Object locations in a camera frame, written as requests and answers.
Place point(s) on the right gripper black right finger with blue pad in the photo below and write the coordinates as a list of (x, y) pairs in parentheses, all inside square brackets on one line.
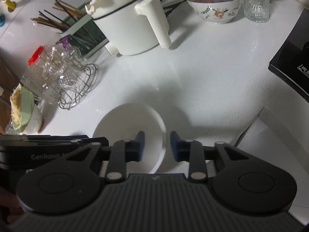
[(239, 181)]

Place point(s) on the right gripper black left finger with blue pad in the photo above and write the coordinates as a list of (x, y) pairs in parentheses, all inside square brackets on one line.
[(71, 182)]

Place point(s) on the white bowl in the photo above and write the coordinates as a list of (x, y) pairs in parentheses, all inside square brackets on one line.
[(124, 122), (35, 123)]

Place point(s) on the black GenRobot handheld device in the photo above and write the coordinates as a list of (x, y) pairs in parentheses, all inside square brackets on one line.
[(22, 152)]

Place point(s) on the white bowl under colander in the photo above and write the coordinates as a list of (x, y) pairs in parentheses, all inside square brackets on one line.
[(35, 123)]

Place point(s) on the green colander with noodles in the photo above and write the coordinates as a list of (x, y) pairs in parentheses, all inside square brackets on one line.
[(22, 106)]

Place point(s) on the red lid glass jar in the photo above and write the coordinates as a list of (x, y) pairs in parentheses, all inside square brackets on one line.
[(40, 77)]

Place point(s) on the wooden cutting board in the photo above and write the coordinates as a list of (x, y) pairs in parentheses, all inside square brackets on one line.
[(9, 81)]

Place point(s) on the black induction cooker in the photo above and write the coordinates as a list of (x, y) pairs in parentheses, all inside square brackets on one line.
[(290, 63)]

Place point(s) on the green chopstick holder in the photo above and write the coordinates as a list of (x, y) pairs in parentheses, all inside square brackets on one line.
[(78, 27)]

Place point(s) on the white electric cooking pot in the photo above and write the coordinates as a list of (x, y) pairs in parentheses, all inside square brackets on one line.
[(131, 26)]

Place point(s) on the patterned bowl with food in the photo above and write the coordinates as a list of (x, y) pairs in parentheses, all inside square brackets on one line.
[(215, 11)]

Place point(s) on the textured drinking glass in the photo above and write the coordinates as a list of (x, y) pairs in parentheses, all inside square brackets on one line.
[(257, 10)]

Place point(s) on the wire glass rack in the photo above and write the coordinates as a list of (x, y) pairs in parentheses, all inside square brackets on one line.
[(66, 78)]

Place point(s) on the yellow wall pipe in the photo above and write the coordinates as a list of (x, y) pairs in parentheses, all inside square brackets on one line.
[(11, 5)]

